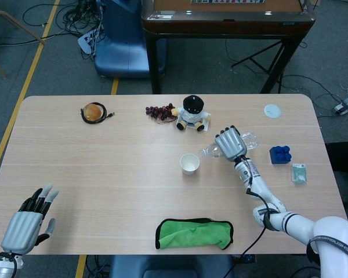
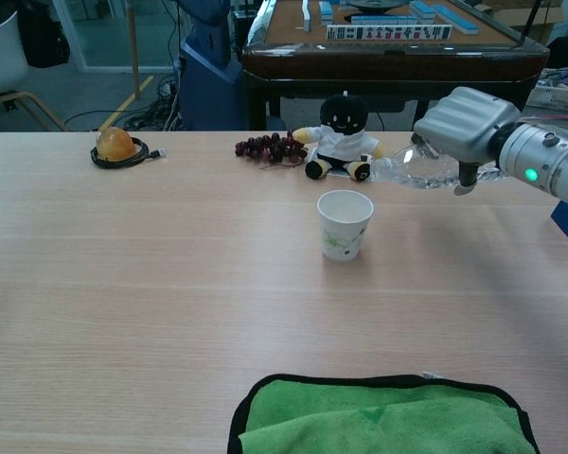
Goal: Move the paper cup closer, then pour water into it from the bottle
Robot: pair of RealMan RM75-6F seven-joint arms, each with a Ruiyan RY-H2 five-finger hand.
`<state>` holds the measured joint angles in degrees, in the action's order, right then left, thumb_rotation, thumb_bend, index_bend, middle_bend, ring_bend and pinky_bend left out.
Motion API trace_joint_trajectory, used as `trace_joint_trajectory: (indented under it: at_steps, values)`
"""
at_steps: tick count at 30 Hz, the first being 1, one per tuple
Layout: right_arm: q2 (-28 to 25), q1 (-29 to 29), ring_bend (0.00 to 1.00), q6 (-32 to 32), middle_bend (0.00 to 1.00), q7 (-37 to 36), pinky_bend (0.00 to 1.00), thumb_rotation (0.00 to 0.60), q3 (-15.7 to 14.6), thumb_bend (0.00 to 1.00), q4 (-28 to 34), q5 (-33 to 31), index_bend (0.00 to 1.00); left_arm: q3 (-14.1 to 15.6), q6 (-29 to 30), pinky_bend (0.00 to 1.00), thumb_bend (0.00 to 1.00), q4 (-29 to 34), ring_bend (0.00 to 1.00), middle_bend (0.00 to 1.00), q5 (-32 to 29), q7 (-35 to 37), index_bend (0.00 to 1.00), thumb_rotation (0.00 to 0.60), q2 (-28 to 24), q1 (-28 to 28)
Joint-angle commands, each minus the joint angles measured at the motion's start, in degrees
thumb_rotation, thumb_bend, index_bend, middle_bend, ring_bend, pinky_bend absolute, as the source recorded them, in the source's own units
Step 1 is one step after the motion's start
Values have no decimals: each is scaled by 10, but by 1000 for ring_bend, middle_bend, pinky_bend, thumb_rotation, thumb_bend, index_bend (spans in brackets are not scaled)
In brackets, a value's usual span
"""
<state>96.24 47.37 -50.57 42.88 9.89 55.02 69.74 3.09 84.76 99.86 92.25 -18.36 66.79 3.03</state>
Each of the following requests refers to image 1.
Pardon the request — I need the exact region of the orange translucent ball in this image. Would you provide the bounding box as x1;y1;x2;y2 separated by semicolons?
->
84;103;103;121

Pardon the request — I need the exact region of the clear plastic bottle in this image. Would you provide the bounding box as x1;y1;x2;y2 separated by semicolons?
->
198;131;260;159

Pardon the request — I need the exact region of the small green sachet packet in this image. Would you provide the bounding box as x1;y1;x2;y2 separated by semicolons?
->
291;163;307;185

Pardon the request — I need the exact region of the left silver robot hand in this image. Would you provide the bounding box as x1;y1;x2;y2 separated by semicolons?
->
0;182;60;256

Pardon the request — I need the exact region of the black-headed plush doll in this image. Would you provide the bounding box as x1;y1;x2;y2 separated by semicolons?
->
171;95;212;131

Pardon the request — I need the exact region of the printed card under doll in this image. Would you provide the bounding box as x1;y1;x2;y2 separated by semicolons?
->
185;118;211;133

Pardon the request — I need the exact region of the white round lid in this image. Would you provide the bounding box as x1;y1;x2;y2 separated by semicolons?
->
263;103;282;119

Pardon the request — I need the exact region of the blue toy building block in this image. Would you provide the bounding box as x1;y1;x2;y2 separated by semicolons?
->
269;145;293;166

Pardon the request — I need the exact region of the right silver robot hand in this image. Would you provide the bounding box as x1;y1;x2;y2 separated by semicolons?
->
214;125;248;162

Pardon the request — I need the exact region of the purple grape bunch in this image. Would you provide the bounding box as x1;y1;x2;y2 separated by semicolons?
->
145;103;176;126

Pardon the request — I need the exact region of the mahjong tile row showing faces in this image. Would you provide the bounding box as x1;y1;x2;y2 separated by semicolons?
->
190;0;265;5

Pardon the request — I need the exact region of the black floor cable bundle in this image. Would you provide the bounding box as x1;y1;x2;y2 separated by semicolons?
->
23;0;105;60

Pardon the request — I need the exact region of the green cloth with black trim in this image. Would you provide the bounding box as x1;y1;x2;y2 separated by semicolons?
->
155;218;234;250

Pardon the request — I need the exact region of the white floor power strip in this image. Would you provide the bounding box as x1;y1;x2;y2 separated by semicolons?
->
77;27;105;55

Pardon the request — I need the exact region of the white printed paper cup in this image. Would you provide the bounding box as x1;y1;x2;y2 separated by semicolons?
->
179;153;200;175

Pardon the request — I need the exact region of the black coiled usb cable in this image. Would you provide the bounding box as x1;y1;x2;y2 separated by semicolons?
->
80;101;116;125

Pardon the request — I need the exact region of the grey floor power strip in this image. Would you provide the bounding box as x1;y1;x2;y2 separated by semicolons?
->
332;95;348;115

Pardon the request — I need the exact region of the brown mahjong table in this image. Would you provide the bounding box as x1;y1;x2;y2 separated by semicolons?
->
141;0;316;95

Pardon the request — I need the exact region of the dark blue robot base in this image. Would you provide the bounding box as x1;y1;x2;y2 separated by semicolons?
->
108;254;234;278

